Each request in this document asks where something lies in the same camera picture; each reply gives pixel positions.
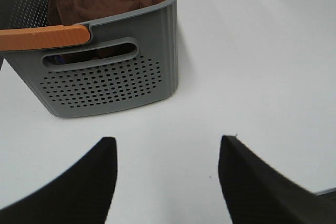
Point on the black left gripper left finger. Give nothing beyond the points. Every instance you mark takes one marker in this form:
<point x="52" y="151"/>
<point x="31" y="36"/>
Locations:
<point x="82" y="194"/>

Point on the grey perforated plastic basket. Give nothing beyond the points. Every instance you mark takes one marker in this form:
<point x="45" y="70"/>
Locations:
<point x="130" y="60"/>

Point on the blue cloth in basket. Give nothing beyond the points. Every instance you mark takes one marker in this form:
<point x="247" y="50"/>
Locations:
<point x="58" y="60"/>

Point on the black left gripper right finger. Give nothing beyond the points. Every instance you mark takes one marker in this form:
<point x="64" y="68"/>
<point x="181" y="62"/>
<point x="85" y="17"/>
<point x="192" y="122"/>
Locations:
<point x="254" y="192"/>

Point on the orange basket handle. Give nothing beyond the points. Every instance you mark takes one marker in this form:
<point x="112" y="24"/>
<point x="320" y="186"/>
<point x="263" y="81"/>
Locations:
<point x="44" y="37"/>

